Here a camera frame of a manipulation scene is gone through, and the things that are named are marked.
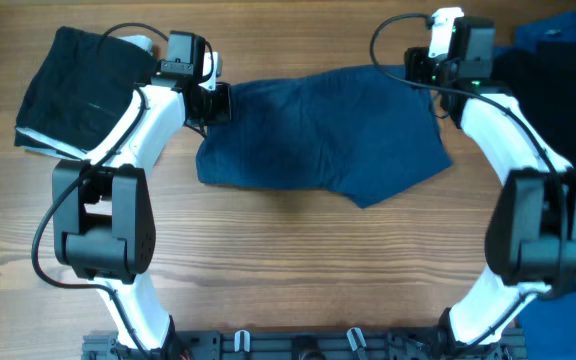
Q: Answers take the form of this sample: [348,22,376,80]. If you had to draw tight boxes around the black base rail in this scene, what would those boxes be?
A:
[81,327,528,360]

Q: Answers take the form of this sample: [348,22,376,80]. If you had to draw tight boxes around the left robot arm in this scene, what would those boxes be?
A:
[31,31,231,359]

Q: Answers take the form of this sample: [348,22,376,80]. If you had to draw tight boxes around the blue denim shorts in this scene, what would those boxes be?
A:
[196,66,452,208]

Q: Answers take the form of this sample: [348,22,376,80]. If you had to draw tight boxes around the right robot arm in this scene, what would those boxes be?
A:
[405,7,576,354]

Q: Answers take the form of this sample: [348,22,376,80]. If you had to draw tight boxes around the blue polo shirt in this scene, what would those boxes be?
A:
[492,11,576,359]

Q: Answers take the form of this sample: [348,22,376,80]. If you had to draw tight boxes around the left white rail clip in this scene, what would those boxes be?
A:
[233,330,251,353]

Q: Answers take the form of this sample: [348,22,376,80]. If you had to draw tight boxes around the folded black garment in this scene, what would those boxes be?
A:
[14,26,156,151]

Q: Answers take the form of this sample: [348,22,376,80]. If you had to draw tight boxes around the black t-shirt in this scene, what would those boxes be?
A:
[490,38,576,294]

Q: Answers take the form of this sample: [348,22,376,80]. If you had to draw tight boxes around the right white rail clip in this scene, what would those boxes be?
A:
[346,327,366,352]

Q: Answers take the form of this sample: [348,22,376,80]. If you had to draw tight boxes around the white rail clip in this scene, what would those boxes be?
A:
[233,330,251,353]
[346,327,366,352]

